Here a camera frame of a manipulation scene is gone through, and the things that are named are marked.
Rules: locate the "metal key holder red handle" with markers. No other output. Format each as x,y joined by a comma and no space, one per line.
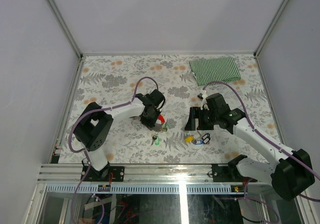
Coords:
158,124

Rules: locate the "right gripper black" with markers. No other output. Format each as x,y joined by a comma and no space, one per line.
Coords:
195,113

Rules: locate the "green key tag with key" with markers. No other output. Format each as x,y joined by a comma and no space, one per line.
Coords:
155,140

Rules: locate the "blue key tag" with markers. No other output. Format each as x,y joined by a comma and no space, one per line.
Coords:
198,142

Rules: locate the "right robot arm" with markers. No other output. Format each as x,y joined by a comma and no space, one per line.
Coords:
286,170

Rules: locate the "white slotted cable duct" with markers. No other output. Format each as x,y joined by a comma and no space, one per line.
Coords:
146,188

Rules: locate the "black key tag lower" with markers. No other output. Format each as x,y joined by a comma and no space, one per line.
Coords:
206,140

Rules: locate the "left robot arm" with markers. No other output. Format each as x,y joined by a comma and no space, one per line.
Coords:
94,124

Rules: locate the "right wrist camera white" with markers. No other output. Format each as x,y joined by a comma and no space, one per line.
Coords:
202,96

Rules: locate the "aluminium front rail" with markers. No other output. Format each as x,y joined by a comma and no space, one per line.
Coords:
134,173

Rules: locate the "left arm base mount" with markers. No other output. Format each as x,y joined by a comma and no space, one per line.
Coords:
109,173

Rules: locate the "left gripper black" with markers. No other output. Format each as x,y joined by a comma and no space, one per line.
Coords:
150,125

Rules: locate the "green white striped cloth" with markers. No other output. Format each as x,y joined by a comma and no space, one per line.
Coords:
222,69

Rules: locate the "yellow key tag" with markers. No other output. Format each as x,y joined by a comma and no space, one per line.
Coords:
189,139

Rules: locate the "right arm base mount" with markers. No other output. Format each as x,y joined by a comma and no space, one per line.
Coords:
225,172

